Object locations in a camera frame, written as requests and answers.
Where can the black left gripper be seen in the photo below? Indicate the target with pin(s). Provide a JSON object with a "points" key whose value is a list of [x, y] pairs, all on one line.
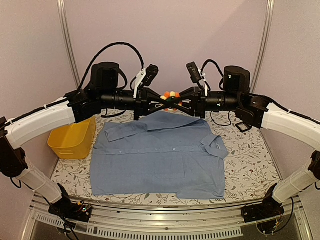
{"points": [[143, 103]]}

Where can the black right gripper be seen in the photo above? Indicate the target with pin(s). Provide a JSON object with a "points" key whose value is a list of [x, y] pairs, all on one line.
{"points": [[198, 101]]}

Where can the yellow orange plush flower brooch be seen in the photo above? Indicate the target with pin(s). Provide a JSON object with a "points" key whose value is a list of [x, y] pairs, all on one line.
{"points": [[168, 96]]}

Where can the light blue shirt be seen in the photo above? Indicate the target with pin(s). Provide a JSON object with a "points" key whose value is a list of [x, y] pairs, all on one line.
{"points": [[161, 153]]}

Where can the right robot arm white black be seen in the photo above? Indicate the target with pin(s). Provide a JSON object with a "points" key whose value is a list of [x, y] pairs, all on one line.
{"points": [[261, 112]]}

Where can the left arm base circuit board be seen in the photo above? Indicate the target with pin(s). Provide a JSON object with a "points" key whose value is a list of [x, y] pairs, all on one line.
{"points": [[73, 211]]}

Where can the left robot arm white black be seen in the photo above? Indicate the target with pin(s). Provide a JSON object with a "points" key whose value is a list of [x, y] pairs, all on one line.
{"points": [[102, 92]]}

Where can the black display box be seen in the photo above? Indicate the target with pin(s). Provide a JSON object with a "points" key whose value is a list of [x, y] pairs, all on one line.
{"points": [[243, 127]]}

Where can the yellow plastic basket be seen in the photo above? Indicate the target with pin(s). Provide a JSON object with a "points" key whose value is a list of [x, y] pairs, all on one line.
{"points": [[73, 141]]}

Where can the floral white tablecloth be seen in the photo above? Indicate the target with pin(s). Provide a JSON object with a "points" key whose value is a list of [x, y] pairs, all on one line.
{"points": [[249, 171]]}

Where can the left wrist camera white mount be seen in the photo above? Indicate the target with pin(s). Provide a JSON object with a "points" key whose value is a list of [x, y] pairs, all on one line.
{"points": [[144, 78]]}

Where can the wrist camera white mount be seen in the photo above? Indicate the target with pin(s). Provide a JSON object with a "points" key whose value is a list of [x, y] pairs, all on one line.
{"points": [[198, 78], [144, 78]]}

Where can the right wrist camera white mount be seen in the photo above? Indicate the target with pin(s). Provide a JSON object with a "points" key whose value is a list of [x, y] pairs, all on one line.
{"points": [[198, 78]]}

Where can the right aluminium frame post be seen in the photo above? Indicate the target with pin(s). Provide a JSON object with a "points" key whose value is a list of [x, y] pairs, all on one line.
{"points": [[263, 43]]}

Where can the aluminium frame post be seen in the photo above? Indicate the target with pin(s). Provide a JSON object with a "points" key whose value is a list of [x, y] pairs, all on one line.
{"points": [[61, 7], [263, 43]]}

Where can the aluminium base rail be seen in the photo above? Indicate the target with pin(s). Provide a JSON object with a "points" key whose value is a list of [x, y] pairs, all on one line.
{"points": [[121, 221]]}

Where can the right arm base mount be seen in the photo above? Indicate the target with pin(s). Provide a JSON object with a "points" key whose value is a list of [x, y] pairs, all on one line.
{"points": [[255, 212]]}

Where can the left aluminium frame post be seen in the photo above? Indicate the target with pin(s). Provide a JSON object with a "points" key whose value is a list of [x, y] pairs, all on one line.
{"points": [[61, 7]]}

